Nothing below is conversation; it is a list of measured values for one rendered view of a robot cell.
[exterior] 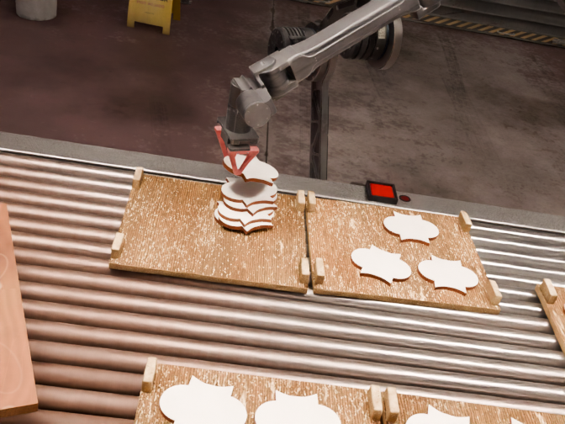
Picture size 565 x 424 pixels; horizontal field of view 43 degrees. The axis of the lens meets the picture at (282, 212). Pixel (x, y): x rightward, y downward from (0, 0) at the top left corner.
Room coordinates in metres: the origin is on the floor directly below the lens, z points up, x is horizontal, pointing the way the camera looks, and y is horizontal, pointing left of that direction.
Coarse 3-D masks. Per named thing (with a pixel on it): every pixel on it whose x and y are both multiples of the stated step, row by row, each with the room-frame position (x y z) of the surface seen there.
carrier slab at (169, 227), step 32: (160, 192) 1.41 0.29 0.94; (192, 192) 1.44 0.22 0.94; (128, 224) 1.26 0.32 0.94; (160, 224) 1.28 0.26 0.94; (192, 224) 1.31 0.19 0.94; (288, 224) 1.39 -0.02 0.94; (128, 256) 1.15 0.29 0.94; (160, 256) 1.18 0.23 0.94; (192, 256) 1.20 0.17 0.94; (224, 256) 1.22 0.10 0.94; (256, 256) 1.24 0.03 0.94; (288, 256) 1.27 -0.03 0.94; (288, 288) 1.17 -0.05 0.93
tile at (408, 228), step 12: (396, 216) 1.50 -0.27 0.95; (408, 216) 1.51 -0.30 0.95; (420, 216) 1.53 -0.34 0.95; (384, 228) 1.45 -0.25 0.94; (396, 228) 1.45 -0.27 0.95; (408, 228) 1.46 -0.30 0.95; (420, 228) 1.47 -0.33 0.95; (432, 228) 1.48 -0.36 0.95; (408, 240) 1.42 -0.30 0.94; (420, 240) 1.42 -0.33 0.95; (432, 240) 1.45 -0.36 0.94
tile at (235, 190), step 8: (224, 184) 1.42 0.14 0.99; (232, 184) 1.42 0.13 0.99; (240, 184) 1.43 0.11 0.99; (248, 184) 1.44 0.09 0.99; (256, 184) 1.45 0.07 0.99; (264, 184) 1.45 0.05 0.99; (224, 192) 1.39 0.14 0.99; (232, 192) 1.39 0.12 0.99; (240, 192) 1.40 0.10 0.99; (248, 192) 1.41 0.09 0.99; (256, 192) 1.41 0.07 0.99; (264, 192) 1.42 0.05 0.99; (272, 192) 1.43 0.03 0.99; (232, 200) 1.37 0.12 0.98; (240, 200) 1.37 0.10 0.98; (248, 200) 1.37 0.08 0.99; (256, 200) 1.38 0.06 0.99; (264, 200) 1.39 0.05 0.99; (272, 200) 1.39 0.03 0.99
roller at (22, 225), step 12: (12, 216) 1.23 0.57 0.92; (12, 228) 1.20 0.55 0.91; (24, 228) 1.20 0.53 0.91; (36, 228) 1.21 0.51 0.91; (48, 228) 1.21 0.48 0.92; (60, 228) 1.22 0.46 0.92; (72, 228) 1.23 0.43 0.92; (84, 228) 1.23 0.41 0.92; (96, 228) 1.25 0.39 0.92; (84, 240) 1.22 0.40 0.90; (96, 240) 1.22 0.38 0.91; (108, 240) 1.22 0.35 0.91; (504, 288) 1.34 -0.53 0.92; (516, 288) 1.35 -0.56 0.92; (528, 300) 1.33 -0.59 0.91
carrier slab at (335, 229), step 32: (320, 224) 1.42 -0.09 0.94; (352, 224) 1.45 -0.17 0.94; (448, 224) 1.54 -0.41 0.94; (320, 256) 1.29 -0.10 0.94; (416, 256) 1.37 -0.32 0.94; (448, 256) 1.40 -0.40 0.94; (320, 288) 1.18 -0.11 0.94; (352, 288) 1.20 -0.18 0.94; (384, 288) 1.23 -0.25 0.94; (416, 288) 1.25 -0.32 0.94; (480, 288) 1.30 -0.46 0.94
